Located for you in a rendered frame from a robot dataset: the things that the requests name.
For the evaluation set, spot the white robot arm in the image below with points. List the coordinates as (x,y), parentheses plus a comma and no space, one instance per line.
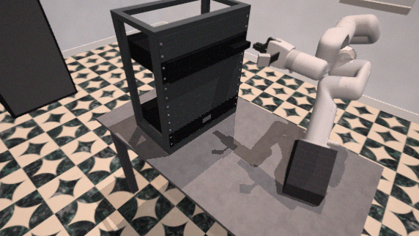
(366,30)

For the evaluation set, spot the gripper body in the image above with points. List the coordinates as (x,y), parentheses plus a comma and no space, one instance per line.
(279,46)

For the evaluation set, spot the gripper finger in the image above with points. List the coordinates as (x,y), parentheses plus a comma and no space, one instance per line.
(260,45)
(261,50)

